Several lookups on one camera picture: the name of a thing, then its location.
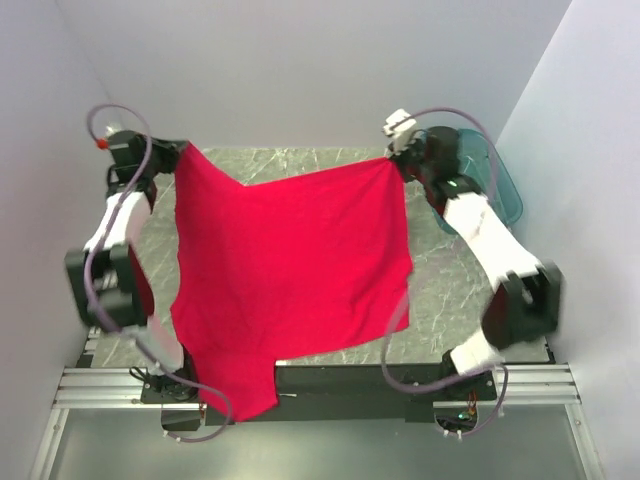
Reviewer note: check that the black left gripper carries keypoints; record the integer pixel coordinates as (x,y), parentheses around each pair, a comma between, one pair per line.
(170,150)

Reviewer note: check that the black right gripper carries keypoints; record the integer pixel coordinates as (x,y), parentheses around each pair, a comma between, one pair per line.
(415,143)

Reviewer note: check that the teal plastic basket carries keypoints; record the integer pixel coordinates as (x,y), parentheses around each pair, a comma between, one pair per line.
(482,164)

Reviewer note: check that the red t shirt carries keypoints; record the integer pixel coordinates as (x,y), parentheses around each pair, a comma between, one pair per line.
(295,267)

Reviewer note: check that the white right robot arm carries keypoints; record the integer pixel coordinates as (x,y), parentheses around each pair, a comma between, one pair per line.
(527,293)

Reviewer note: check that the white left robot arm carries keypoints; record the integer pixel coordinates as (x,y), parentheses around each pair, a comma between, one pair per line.
(110,288)

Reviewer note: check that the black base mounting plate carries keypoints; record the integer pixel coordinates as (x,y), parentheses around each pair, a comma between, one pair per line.
(318,393)

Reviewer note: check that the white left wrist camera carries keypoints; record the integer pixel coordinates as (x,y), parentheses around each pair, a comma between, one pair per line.
(110,130)

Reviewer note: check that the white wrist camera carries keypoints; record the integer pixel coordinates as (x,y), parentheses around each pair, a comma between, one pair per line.
(110,130)
(400,129)

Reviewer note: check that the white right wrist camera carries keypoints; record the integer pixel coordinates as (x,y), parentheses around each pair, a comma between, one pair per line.
(400,129)

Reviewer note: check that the aluminium frame rail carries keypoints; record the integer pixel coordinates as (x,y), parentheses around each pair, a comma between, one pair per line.
(114,388)

